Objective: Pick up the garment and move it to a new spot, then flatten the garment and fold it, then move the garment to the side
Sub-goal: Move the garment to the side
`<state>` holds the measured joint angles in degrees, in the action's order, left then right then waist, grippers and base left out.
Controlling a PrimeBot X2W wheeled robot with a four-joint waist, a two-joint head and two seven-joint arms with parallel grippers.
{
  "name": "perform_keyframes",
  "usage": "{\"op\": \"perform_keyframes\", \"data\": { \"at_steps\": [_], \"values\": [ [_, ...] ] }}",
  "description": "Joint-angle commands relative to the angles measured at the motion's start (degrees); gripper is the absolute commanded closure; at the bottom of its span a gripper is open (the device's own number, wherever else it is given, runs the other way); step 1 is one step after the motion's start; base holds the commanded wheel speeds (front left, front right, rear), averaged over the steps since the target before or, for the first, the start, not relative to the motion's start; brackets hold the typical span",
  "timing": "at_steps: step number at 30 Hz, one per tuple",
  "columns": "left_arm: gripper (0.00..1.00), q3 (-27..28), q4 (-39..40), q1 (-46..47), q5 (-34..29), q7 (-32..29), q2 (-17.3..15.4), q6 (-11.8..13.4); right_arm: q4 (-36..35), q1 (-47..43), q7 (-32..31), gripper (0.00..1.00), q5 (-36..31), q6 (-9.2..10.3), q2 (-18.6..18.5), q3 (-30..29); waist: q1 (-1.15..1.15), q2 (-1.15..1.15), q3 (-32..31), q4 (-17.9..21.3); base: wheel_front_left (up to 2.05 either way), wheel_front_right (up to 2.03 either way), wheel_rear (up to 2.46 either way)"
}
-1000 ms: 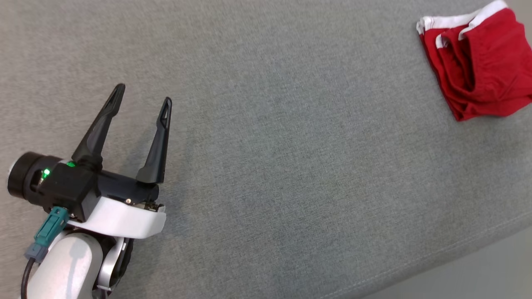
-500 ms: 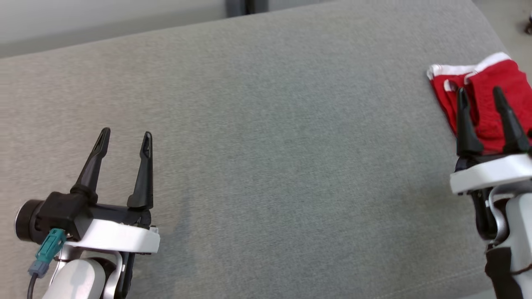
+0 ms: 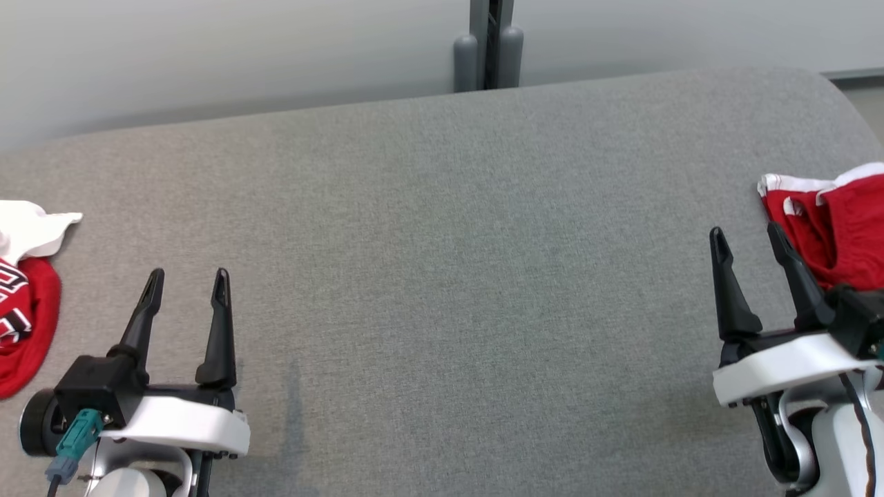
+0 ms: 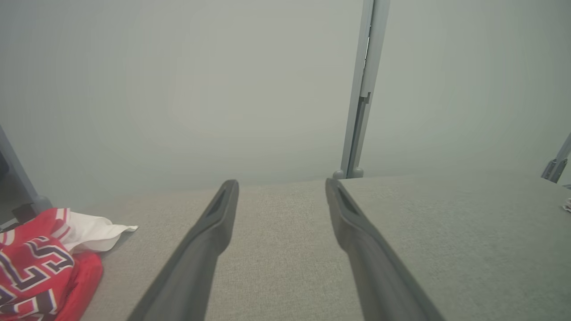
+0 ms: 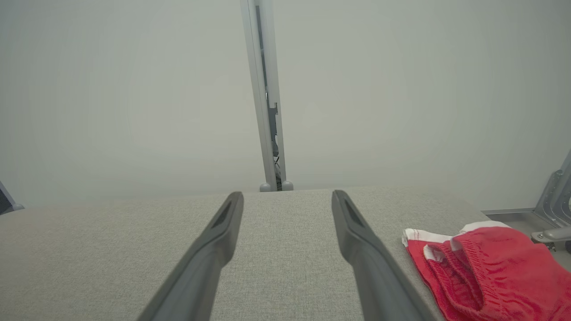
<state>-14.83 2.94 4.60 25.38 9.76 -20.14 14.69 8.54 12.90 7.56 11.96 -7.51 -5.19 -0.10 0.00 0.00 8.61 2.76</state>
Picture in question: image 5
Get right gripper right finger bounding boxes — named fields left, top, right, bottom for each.
left=331, top=190, right=438, bottom=321

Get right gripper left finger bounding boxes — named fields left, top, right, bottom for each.
left=136, top=192, right=244, bottom=321

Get red shorts with white trim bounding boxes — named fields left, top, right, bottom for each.
left=401, top=221, right=571, bottom=321

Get grey floor rail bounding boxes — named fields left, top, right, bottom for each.
left=481, top=208, right=536, bottom=217

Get grey partition post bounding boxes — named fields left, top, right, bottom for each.
left=240, top=0, right=294, bottom=192

